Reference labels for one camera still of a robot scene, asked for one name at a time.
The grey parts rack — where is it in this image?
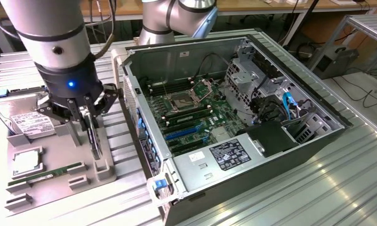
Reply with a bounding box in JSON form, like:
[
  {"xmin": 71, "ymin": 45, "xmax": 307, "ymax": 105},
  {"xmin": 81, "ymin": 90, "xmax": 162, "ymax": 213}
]
[{"xmin": 3, "ymin": 113, "xmax": 117, "ymax": 213}]

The metal disk bay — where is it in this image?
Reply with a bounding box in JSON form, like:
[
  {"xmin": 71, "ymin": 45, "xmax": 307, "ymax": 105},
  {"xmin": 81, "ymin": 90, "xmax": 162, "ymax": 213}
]
[{"xmin": 223, "ymin": 57, "xmax": 286, "ymax": 101}]

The blue expansion slot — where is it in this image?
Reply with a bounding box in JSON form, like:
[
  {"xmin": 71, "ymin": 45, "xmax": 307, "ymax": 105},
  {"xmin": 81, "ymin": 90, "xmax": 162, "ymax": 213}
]
[{"xmin": 163, "ymin": 125, "xmax": 205, "ymax": 142}]

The blue data wire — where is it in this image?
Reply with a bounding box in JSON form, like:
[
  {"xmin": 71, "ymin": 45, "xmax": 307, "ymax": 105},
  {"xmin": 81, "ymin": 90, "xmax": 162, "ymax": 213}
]
[{"xmin": 281, "ymin": 91, "xmax": 299, "ymax": 121}]

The black wire bundle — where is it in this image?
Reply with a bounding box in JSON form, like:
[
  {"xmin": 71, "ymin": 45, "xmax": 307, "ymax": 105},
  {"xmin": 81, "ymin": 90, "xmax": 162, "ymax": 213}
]
[{"xmin": 249, "ymin": 95, "xmax": 286, "ymax": 123}]

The aluminium frame table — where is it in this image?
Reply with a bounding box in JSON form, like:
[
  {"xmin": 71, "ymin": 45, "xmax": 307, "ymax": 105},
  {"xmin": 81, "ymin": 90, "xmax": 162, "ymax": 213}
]
[{"xmin": 315, "ymin": 14, "xmax": 377, "ymax": 80}]

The green RAM stick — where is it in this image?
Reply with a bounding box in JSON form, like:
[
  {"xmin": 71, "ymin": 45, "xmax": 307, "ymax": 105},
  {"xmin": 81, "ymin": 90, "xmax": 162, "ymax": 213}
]
[{"xmin": 7, "ymin": 161, "xmax": 83, "ymax": 187}]

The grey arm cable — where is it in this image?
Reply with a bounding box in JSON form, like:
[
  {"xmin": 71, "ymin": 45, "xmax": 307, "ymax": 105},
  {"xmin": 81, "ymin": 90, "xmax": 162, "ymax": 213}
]
[{"xmin": 93, "ymin": 0, "xmax": 121, "ymax": 59}]

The metal socket cover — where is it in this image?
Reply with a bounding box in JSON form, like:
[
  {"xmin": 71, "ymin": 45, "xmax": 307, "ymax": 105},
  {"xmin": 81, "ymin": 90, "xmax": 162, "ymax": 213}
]
[{"xmin": 190, "ymin": 78, "xmax": 214, "ymax": 97}]

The silver CPU chip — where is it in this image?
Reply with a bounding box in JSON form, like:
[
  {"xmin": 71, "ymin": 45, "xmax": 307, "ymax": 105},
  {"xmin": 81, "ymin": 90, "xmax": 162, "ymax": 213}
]
[{"xmin": 11, "ymin": 150, "xmax": 43, "ymax": 177}]

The green motherboard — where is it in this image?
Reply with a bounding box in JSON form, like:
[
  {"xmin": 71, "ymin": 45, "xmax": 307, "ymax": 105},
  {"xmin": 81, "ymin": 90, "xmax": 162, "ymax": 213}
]
[{"xmin": 137, "ymin": 74, "xmax": 249, "ymax": 157}]

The CPU socket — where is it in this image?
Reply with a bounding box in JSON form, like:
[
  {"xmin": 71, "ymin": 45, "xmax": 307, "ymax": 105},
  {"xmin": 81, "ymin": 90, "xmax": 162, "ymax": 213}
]
[{"xmin": 165, "ymin": 92, "xmax": 195, "ymax": 112}]

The black box device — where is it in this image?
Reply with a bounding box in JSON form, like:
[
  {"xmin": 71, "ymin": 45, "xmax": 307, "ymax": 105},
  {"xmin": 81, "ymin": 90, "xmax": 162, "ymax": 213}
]
[{"xmin": 313, "ymin": 47, "xmax": 361, "ymax": 80}]

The grey power supply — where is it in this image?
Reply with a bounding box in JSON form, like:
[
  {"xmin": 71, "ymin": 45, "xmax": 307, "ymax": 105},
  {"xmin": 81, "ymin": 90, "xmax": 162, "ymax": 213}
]
[{"xmin": 171, "ymin": 136, "xmax": 266, "ymax": 192}]

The black curved wire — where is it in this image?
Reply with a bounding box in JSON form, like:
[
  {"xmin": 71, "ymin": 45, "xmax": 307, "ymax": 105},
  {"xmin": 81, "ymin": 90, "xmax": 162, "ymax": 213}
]
[{"xmin": 197, "ymin": 53, "xmax": 230, "ymax": 78}]

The wooden desk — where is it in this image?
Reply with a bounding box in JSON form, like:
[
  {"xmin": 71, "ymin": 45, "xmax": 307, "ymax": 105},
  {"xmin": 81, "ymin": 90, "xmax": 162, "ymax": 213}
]
[{"xmin": 81, "ymin": 0, "xmax": 377, "ymax": 22}]

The silver hard disk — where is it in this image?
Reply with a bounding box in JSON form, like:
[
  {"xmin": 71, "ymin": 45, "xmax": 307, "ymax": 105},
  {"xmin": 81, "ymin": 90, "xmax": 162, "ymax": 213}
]
[{"xmin": 0, "ymin": 93, "xmax": 57, "ymax": 140}]

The open black PC case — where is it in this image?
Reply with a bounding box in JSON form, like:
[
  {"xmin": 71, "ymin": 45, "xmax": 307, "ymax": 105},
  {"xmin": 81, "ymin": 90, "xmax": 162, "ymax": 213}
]
[{"xmin": 110, "ymin": 27, "xmax": 354, "ymax": 226}]

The black fan shroud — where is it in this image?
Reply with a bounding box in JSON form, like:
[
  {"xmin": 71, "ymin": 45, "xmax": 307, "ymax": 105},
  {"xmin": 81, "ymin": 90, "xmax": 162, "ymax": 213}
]
[{"xmin": 234, "ymin": 121, "xmax": 298, "ymax": 158}]

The installed RAM stick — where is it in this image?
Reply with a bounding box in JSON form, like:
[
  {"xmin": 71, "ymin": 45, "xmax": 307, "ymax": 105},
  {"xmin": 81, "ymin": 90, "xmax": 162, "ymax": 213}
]
[{"xmin": 165, "ymin": 109, "xmax": 209, "ymax": 126}]

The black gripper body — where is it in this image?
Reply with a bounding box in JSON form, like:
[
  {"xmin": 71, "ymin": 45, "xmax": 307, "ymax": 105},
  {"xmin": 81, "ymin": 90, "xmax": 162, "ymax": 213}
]
[{"xmin": 33, "ymin": 53, "xmax": 105, "ymax": 102}]

